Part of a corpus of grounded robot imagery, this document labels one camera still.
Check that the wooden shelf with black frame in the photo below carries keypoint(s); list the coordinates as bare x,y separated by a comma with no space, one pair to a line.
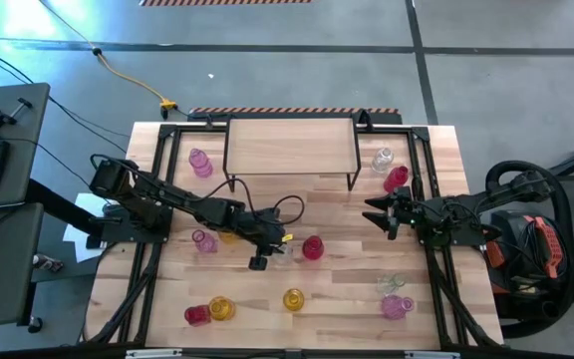
292,144

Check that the grey desk with keyboard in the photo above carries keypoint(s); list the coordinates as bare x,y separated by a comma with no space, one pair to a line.
18,124

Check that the tall pink glass vase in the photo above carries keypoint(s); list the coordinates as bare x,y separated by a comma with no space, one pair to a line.
200,163

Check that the squat red glass vase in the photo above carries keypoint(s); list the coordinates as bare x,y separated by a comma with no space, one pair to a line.
197,315

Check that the yellow ribbed glass vase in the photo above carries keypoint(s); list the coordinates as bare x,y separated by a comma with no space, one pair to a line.
293,299
227,238

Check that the small dark bottle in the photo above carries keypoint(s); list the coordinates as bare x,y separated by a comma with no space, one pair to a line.
48,262

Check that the black aluminium table frame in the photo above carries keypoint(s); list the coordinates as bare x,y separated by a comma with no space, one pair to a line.
197,129

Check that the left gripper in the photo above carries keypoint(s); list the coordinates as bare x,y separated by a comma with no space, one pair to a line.
267,230

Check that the pink swirl glass vase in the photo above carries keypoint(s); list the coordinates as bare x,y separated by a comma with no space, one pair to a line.
204,242

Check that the wide yellow glass vase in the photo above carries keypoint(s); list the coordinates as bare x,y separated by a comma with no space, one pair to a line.
221,308

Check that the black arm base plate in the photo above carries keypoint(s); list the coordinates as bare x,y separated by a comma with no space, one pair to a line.
117,234
471,240

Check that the tall red glass vase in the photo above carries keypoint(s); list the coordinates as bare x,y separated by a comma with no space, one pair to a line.
395,179

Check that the black and orange machine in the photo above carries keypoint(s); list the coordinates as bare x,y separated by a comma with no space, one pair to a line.
548,244

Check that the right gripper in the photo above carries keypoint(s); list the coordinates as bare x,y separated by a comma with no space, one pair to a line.
404,212

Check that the pink ribbed flared vase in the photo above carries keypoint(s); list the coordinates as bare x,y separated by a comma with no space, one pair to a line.
395,306

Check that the silver table edge bracket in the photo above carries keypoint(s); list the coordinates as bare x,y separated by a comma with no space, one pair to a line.
431,354
153,353

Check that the black caster wheel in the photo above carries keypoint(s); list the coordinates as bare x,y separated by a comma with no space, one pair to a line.
35,325

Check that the small clear glass vase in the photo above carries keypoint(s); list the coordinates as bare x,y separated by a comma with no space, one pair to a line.
389,284

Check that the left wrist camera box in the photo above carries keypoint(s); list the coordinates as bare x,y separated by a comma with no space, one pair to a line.
258,262

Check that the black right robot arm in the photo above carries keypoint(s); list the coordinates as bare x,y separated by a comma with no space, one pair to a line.
466,204

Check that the clear ribbed glass bottle vase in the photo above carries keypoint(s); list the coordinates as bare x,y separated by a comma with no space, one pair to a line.
382,159

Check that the white paper sheet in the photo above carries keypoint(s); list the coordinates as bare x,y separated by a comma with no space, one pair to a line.
85,204

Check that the round red glass vase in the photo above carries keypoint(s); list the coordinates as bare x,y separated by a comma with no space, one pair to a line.
313,248

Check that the grey desk with mouse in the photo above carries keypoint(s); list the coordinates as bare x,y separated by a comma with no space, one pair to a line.
3,279

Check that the clear bulbous glass vase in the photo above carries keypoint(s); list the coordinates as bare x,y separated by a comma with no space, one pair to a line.
285,256

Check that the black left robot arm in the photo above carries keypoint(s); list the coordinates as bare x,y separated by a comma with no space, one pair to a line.
167,199

